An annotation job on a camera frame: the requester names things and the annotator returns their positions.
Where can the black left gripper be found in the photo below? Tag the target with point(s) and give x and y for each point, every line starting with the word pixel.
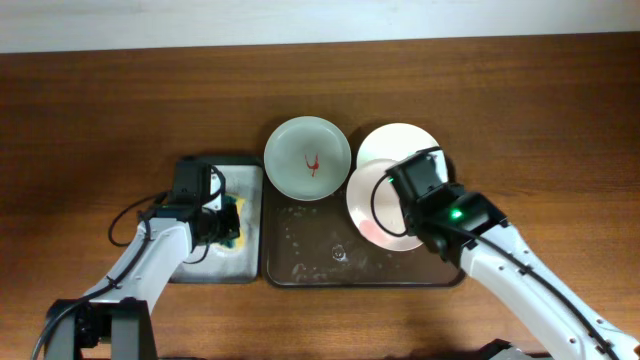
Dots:
pixel 230 226

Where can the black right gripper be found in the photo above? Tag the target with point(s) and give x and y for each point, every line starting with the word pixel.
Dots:
pixel 413 220

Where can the pink plate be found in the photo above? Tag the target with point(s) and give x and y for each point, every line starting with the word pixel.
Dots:
pixel 388 212

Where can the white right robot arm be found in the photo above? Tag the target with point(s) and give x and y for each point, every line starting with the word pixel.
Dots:
pixel 467 230

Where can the grey-green plate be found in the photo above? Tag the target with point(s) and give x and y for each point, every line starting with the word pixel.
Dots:
pixel 307 158

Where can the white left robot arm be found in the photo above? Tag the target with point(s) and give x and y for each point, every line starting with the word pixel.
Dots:
pixel 118 308

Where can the yellow green sponge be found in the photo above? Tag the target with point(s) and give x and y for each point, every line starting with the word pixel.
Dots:
pixel 229 232

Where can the cream white plate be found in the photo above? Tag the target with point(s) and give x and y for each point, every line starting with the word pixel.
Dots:
pixel 392 143

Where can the brown wet tray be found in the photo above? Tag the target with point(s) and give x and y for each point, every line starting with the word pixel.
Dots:
pixel 316 244

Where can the small metal tray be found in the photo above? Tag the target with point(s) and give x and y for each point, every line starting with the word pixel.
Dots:
pixel 214 264

